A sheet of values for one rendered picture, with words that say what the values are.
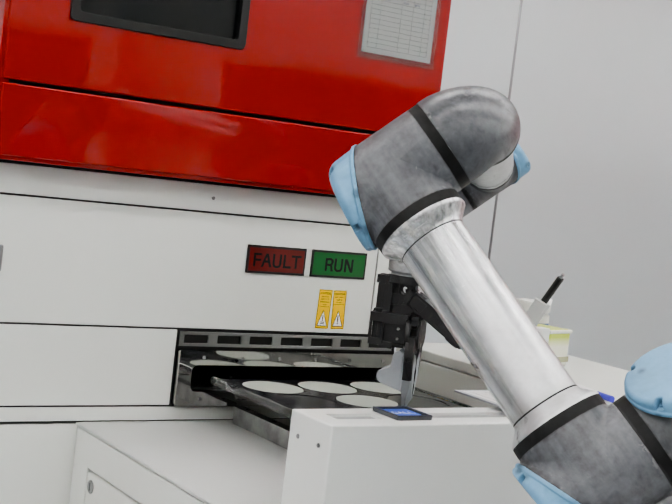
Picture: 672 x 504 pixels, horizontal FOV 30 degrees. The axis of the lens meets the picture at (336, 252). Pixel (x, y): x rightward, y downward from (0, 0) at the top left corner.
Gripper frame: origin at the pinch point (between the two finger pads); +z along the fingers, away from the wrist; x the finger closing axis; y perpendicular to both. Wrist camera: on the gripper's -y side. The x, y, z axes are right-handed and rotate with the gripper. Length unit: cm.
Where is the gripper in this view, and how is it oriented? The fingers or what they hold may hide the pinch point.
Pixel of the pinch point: (408, 400)
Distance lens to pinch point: 203.6
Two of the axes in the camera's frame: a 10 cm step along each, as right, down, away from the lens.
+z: -1.2, 9.9, 0.6
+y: -9.7, -1.3, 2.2
